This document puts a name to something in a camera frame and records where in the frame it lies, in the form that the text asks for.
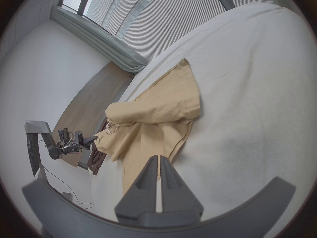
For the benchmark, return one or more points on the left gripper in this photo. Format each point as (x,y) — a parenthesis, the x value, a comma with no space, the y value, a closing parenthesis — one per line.
(75,146)

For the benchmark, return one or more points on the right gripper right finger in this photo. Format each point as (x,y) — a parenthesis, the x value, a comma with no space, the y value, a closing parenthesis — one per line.
(174,194)

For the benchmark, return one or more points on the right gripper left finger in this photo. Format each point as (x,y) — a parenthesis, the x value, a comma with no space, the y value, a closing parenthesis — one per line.
(143,192)

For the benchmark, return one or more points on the tan shorts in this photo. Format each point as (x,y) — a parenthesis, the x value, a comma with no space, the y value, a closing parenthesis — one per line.
(158,113)

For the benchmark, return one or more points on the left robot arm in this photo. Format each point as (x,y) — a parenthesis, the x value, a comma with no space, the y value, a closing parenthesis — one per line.
(50,142)

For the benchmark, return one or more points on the bed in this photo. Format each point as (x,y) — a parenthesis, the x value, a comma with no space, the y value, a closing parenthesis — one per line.
(247,108)

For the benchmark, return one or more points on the brown garment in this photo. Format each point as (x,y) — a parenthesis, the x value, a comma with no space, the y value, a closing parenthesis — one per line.
(95,160)

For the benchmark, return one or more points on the grey-green curtain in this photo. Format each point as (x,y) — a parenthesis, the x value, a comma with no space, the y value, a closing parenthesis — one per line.
(99,38)

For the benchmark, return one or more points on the window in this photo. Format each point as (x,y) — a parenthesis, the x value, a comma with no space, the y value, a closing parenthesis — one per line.
(161,16)

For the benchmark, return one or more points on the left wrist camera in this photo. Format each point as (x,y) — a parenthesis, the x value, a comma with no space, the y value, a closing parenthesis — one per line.
(64,133)

